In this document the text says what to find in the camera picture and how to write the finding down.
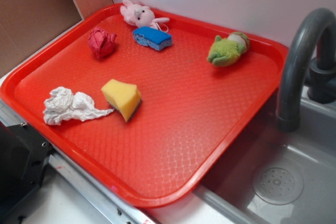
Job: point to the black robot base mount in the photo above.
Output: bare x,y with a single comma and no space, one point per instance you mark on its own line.
24,157

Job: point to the green plush frog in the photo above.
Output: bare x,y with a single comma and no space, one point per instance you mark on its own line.
227,51

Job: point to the brown cardboard panel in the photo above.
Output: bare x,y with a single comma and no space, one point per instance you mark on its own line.
29,25

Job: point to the yellow sponge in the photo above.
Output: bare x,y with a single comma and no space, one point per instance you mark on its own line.
124,97

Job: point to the grey toy sink basin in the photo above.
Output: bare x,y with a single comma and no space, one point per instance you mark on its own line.
311,150

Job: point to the sink drain strainer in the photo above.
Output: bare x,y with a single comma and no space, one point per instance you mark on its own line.
277,183

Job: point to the grey toy faucet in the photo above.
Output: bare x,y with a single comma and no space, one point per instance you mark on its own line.
310,62

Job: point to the crumpled red paper ball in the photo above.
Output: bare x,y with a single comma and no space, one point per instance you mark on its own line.
101,42

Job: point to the blue sponge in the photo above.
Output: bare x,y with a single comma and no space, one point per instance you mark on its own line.
150,37

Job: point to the pink plush bunny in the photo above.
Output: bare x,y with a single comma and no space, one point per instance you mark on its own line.
141,16

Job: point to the red plastic tray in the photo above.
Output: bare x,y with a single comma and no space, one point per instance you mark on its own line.
190,113

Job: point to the crumpled white paper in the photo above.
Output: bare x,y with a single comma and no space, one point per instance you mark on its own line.
64,105

